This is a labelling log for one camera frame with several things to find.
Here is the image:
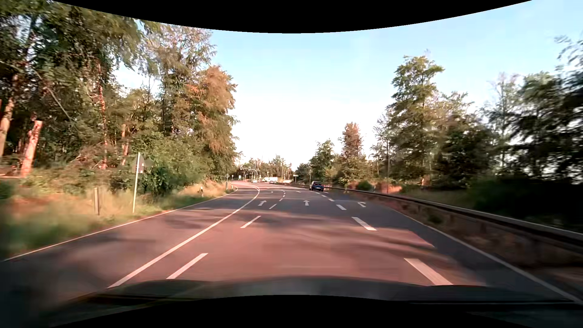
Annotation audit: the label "grey asphalt road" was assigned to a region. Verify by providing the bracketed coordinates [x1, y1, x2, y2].
[0, 181, 583, 315]

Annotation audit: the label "car's own bonnet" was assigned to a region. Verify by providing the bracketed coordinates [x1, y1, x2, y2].
[43, 275, 575, 315]

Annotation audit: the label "road markings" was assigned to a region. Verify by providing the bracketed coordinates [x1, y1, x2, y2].
[4, 182, 583, 303]

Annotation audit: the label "road sign on pole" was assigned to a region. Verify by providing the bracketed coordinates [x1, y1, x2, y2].
[131, 152, 154, 214]

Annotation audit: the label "row of trees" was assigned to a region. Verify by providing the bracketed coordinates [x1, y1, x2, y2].
[294, 34, 583, 192]

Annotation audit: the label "wood of tall trees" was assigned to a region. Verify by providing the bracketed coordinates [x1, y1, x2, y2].
[0, 0, 242, 196]

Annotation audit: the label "dry grass verge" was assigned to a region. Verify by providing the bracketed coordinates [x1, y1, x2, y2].
[0, 175, 237, 260]

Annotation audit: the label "metal guard rail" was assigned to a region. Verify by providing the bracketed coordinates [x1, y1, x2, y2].
[291, 183, 583, 249]

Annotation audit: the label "grass verge behind guard rail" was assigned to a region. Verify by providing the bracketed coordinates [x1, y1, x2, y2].
[346, 182, 583, 231]

